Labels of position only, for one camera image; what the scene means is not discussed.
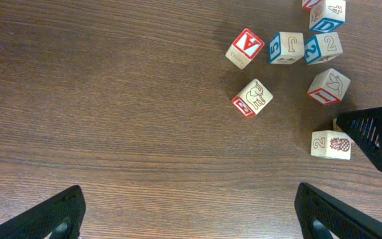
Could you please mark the pineapple 2 block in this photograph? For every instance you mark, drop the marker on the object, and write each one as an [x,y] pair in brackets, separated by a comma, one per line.
[330,145]

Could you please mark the blue D block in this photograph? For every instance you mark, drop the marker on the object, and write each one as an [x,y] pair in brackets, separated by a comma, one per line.
[327,15]

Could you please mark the elephant red letter block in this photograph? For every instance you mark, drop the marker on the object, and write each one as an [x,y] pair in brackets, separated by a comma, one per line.
[252,99]

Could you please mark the blue 2 block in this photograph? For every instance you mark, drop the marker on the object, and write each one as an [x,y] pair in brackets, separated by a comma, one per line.
[322,48]

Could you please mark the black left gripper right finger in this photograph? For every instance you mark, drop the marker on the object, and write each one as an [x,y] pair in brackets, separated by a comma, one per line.
[323,216]

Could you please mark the red letter A block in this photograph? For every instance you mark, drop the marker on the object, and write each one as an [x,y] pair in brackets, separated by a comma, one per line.
[244,48]

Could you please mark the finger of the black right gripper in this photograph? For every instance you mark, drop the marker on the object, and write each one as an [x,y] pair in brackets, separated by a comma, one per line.
[364,128]

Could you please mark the red top edge block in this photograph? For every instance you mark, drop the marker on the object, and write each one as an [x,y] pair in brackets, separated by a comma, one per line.
[308,4]

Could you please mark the bird red I block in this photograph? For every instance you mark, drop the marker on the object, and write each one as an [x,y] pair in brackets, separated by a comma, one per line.
[329,87]

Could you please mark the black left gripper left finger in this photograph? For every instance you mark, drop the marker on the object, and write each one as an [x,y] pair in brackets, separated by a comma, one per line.
[60,217]

